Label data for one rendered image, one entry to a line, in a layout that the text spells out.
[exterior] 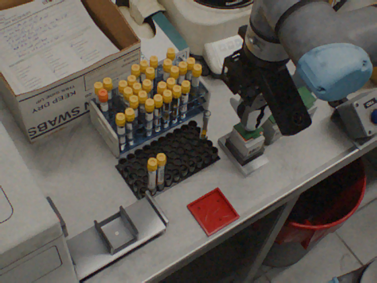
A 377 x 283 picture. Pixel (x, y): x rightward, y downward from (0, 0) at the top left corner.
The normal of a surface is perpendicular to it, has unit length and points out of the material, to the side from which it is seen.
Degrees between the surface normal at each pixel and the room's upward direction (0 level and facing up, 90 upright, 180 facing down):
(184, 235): 0
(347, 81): 90
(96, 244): 0
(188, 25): 90
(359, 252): 0
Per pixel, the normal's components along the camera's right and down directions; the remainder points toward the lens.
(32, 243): 0.55, 0.73
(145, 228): 0.07, -0.52
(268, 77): 0.35, -0.07
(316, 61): -0.70, -0.02
